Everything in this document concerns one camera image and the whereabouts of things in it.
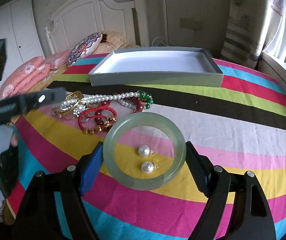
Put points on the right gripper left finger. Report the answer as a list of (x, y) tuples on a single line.
[(52, 206)]

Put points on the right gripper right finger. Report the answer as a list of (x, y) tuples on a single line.
[(251, 217)]

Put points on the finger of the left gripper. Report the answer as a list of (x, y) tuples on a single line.
[(42, 98)]

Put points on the gold bangle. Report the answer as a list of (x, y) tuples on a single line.
[(71, 101)]

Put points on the white pearl earring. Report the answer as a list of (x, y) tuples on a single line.
[(148, 167), (145, 151)]

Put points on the pale green jade bangle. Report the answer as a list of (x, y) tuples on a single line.
[(120, 150)]

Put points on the grey shallow jewelry tray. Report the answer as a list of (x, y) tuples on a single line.
[(157, 66)]

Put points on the gold rhinestone hair clip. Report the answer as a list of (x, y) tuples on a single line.
[(76, 112)]

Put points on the yellow floral bed sheet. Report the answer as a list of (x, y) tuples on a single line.
[(48, 79)]

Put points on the pink folded quilt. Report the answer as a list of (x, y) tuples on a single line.
[(25, 77)]

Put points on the pink pillow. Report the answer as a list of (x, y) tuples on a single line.
[(57, 60)]

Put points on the patterned round cushion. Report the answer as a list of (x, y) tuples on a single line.
[(84, 48)]

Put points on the white wardrobe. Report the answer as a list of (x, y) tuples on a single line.
[(17, 27)]

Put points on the beige plush pillow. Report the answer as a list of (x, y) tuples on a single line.
[(112, 40)]

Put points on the striped colourful bed cover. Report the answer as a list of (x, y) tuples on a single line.
[(240, 126)]

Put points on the white wooden headboard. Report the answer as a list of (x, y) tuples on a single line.
[(76, 19)]

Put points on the striped beige curtain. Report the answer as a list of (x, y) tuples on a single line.
[(247, 30)]

